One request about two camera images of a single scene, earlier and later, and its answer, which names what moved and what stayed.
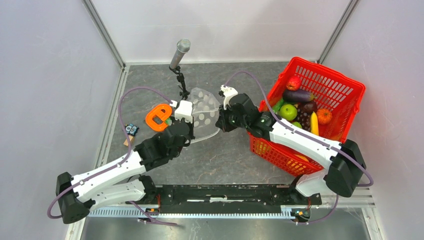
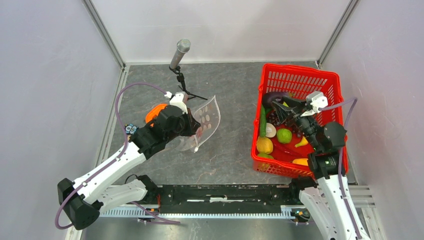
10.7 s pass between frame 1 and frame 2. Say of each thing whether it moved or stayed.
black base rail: stayed
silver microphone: stayed
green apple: moved
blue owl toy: stayed
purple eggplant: moved
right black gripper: moved
